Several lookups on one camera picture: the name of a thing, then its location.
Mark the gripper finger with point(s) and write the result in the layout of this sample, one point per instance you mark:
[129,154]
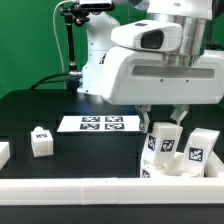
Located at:
[180,111]
[144,120]

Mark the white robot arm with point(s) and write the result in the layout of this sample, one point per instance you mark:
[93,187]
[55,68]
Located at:
[174,28]

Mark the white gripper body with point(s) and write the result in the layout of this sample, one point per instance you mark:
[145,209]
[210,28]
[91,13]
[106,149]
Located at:
[140,78]

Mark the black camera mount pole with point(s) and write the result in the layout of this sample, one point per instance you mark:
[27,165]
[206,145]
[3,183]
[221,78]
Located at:
[73,15]

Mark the white front barrier wall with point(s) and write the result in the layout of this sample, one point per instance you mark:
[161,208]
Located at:
[111,191]

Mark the black camera on mount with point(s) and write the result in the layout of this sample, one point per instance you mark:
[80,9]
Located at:
[96,4]

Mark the white left barrier block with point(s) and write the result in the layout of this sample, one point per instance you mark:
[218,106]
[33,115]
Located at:
[4,153]

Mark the white marker sheet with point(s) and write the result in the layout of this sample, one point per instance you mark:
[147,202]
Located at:
[112,123]

